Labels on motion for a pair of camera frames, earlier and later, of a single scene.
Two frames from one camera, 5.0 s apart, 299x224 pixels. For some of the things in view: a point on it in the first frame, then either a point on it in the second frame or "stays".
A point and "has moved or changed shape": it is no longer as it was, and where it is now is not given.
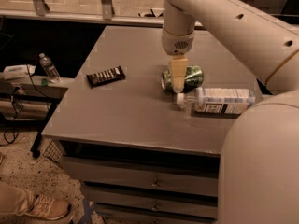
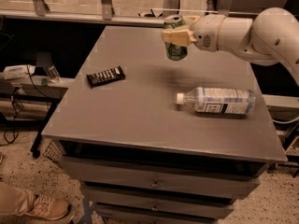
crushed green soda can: x=193 y=80 has moved or changed shape
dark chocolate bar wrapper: x=106 y=77 stays
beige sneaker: x=47 y=207 stays
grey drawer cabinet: x=136 y=156 stays
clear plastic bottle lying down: x=219 y=100 stays
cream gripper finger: x=178 y=67 -> x=178 y=36
